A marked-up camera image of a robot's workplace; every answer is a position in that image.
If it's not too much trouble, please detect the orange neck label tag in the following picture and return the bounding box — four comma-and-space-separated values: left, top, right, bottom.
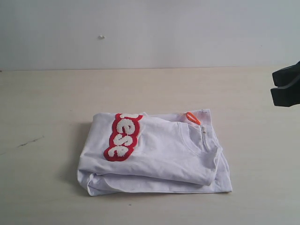
185, 112, 201, 126

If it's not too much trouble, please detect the white t-shirt red lettering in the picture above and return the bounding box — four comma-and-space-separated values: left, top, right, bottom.
77, 109, 233, 196

